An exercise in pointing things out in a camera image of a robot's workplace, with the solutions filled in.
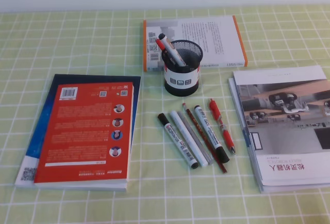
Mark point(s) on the black mesh pen holder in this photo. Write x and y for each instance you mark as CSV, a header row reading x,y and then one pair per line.
x,y
183,81

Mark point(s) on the grey glitter pen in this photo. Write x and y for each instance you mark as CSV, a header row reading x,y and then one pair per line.
x,y
195,138

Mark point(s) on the red retractable pen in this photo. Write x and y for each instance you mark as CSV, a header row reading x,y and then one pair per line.
x,y
226,135

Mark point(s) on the white marker in holder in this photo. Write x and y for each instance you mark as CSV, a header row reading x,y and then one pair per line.
x,y
171,50

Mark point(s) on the white marker black cap left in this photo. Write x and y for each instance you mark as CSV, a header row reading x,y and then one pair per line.
x,y
183,149

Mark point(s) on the white marker black cap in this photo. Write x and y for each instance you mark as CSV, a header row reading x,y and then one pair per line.
x,y
183,149
218,148

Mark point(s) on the white light blue marker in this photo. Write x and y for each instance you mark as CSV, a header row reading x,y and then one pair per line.
x,y
188,138

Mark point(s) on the white book orange spine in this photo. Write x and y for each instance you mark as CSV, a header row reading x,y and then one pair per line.
x,y
219,37

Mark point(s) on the white marker black cap right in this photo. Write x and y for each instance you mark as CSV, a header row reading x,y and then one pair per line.
x,y
218,148

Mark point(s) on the red cover book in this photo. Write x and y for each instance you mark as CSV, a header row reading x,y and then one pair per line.
x,y
88,138

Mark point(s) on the red wooden pencil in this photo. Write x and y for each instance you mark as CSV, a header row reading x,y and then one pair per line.
x,y
204,137

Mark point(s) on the robot photo cover book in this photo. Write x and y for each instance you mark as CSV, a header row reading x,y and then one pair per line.
x,y
286,128

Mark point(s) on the blue cover book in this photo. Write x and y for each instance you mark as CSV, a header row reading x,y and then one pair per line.
x,y
30,162

